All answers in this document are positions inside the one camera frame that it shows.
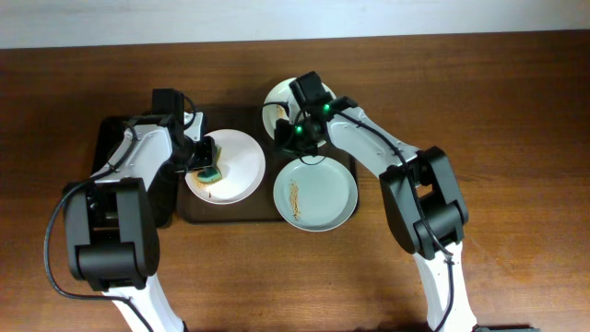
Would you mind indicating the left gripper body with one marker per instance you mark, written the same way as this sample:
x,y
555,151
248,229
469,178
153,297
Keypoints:
x,y
206,154

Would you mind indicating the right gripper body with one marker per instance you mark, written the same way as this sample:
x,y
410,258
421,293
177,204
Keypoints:
x,y
286,139

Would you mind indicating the green yellow sponge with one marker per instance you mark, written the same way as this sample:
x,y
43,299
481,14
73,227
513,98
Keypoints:
x,y
210,174

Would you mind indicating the pinkish white plate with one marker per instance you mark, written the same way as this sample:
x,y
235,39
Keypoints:
x,y
242,166

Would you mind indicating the pale blue plate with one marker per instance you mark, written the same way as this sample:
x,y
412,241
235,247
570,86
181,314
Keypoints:
x,y
315,194

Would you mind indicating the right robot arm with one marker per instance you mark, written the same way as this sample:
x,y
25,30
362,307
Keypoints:
x,y
424,206

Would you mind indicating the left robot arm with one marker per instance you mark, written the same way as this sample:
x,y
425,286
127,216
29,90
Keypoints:
x,y
112,218

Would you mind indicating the small black tray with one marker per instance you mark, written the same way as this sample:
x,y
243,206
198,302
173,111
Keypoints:
x,y
106,138

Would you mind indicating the large brown tray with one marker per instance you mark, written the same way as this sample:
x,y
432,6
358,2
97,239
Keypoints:
x,y
259,206

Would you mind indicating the cream white plate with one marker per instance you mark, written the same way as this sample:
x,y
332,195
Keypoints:
x,y
277,106

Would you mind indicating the dark object at table edge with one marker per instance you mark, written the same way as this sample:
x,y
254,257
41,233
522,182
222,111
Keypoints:
x,y
509,328

